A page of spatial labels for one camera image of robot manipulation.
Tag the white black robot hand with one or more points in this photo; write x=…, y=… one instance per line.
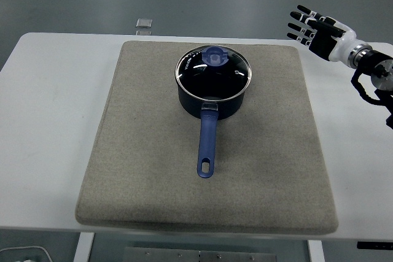
x=340, y=45

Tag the glass pot lid blue knob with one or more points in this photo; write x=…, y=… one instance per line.
x=215, y=79

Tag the small silver floor plate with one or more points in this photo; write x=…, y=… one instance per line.
x=144, y=22

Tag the black bar under table edge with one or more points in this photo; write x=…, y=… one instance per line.
x=374, y=245

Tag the white table leg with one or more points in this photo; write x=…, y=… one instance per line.
x=316, y=252
x=83, y=248

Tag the beige fabric mat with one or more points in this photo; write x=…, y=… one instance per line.
x=153, y=182

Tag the grey metal plate with screws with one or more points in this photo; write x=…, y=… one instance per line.
x=199, y=256

